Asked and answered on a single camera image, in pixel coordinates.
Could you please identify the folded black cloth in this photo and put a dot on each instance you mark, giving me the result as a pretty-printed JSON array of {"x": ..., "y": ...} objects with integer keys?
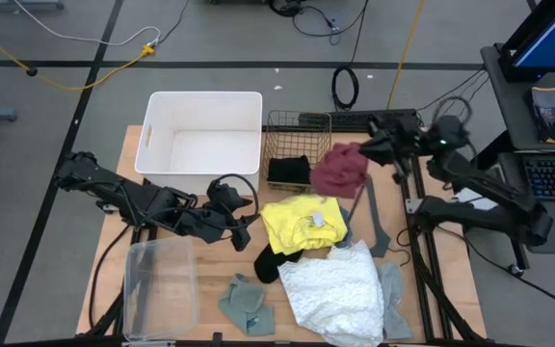
[{"x": 288, "y": 169}]

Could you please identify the long black cloth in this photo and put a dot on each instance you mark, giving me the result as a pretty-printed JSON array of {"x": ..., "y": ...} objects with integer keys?
[{"x": 265, "y": 270}]

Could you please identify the black computer monitor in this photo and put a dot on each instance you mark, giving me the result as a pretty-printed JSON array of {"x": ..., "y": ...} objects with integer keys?
[{"x": 547, "y": 38}]

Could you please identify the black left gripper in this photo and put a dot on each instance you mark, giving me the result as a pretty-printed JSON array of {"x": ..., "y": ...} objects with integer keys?
[{"x": 210, "y": 225}]

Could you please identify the yellow cloth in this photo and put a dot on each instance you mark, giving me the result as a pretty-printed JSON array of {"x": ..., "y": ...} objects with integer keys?
[{"x": 292, "y": 226}]

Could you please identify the blue grey cloth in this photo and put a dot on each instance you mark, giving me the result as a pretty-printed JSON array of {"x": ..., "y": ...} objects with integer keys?
[{"x": 347, "y": 231}]

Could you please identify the maroon cloth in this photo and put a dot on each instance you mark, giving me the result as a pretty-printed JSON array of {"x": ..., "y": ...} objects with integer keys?
[{"x": 337, "y": 171}]

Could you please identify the white lace cloth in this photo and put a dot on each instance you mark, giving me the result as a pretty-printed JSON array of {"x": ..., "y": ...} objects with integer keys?
[{"x": 335, "y": 299}]

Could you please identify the white perforated plastic bin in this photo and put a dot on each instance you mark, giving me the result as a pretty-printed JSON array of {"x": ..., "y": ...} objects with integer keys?
[{"x": 210, "y": 144}]

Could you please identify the grey side desk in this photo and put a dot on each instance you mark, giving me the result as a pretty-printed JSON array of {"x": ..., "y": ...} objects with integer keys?
[{"x": 513, "y": 111}]

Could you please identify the grey work gloves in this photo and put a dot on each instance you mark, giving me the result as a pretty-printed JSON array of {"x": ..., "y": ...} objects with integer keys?
[{"x": 547, "y": 115}]

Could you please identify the sage green cloth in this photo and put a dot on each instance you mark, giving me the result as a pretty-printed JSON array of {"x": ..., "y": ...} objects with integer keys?
[{"x": 246, "y": 306}]

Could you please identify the clear plastic container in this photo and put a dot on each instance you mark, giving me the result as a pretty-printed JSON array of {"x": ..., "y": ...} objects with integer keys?
[{"x": 159, "y": 289}]

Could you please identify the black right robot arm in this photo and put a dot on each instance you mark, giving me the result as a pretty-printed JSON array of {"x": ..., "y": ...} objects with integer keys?
[{"x": 489, "y": 193}]

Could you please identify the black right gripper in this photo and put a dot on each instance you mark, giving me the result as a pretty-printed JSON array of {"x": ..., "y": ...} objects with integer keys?
[{"x": 400, "y": 135}]

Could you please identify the light grey cloth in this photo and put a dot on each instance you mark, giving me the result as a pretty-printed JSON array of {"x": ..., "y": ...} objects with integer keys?
[{"x": 394, "y": 303}]

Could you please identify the black aluminium table frame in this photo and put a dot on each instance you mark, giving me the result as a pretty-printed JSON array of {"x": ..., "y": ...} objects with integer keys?
[{"x": 335, "y": 120}]

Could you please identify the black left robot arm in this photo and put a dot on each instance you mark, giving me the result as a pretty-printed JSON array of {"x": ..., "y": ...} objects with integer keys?
[{"x": 113, "y": 185}]

